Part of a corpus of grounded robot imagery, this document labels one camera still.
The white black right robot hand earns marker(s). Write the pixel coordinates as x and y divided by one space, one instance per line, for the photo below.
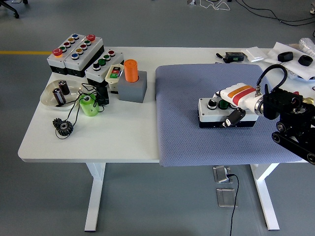
236 94

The four-button control box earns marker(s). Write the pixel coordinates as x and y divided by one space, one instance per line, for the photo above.
209 115
98 73

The five-button box with stop button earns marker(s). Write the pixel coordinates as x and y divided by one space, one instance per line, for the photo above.
83 57
55 61

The black module green connector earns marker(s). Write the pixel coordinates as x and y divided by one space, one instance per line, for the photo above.
233 57

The grey-blue textured mat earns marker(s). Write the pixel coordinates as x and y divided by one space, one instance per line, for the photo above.
197 86

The black pen tool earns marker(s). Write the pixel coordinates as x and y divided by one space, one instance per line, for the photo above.
220 56

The white paper sheet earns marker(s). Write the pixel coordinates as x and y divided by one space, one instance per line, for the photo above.
302 71

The open metal floor socket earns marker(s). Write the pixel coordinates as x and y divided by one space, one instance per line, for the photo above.
221 175

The clear bubble wrap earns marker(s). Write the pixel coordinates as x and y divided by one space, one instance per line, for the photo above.
307 45

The closed metal floor socket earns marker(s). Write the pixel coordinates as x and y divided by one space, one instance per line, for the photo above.
226 197

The grey block holder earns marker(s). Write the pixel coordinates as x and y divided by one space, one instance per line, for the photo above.
131 91

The white table leg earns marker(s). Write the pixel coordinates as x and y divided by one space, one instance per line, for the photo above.
96 196
267 196

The orange plastic cylinder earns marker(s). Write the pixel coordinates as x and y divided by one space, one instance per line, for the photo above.
131 71

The black power adapter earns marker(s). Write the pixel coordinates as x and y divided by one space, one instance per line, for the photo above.
103 97

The green plastic spool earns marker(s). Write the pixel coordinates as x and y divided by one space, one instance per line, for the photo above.
89 108

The dark brown capacitor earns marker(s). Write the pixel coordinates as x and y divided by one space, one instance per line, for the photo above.
59 96
64 87

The large black gear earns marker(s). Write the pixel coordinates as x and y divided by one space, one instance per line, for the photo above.
65 129

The small black gear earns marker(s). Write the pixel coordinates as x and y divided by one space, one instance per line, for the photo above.
56 122

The clear round dish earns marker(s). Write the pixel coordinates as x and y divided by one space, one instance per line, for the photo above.
48 96

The black office chair base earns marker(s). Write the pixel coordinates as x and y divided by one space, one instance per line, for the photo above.
12 9

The white flat switch plate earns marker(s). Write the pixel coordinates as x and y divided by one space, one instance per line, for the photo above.
254 54

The cream red-green switch box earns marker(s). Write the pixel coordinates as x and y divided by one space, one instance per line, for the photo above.
110 78

